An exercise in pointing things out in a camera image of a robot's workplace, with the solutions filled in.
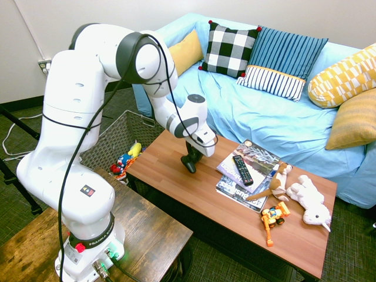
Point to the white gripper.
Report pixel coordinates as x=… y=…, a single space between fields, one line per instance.
x=209 y=151

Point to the black gamepad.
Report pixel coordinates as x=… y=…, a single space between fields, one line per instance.
x=189 y=166

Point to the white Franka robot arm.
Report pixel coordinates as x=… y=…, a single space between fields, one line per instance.
x=73 y=117

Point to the grey wicker basket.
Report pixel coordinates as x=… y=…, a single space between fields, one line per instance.
x=117 y=135

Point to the wooden coffee table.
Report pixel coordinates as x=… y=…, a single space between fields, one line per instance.
x=164 y=164

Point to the black remote control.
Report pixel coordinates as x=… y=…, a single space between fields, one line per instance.
x=243 y=170

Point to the business magazine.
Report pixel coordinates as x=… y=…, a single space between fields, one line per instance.
x=235 y=195

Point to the yellow plush toy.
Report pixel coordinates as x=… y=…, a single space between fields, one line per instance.
x=135 y=150

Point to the orange striped toy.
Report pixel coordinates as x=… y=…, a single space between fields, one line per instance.
x=131 y=162

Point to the purple-edged magazine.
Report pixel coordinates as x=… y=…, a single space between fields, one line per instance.
x=260 y=164

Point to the blue red plush toy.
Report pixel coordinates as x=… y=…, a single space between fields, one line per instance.
x=123 y=161

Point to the light blue covered sofa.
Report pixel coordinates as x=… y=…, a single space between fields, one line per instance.
x=264 y=117

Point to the brown white plush dog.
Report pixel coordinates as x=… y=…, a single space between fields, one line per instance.
x=279 y=179

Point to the dark rustic wooden stand table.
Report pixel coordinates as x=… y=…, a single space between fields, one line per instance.
x=147 y=229

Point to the orange toy excavator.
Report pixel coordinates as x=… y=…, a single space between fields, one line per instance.
x=274 y=216

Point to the plain mustard cushion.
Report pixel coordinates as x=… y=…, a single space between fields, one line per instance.
x=188 y=51

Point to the white navy striped cushion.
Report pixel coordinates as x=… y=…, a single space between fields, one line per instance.
x=273 y=82

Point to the black white checked cushion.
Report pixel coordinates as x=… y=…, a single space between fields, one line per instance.
x=229 y=48

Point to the white plush unicorn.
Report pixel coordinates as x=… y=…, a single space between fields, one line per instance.
x=311 y=199

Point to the blue striped cushion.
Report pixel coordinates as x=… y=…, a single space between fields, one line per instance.
x=282 y=50

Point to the yellow white patterned cushion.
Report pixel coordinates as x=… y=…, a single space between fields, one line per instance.
x=340 y=79

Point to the yellow knit striped cushion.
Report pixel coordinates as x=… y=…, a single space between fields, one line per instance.
x=355 y=120

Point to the white charger plug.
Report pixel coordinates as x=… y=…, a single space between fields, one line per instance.
x=46 y=70

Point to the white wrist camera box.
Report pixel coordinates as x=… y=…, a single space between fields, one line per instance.
x=205 y=135

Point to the wall power outlet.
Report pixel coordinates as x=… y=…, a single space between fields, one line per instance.
x=41 y=63

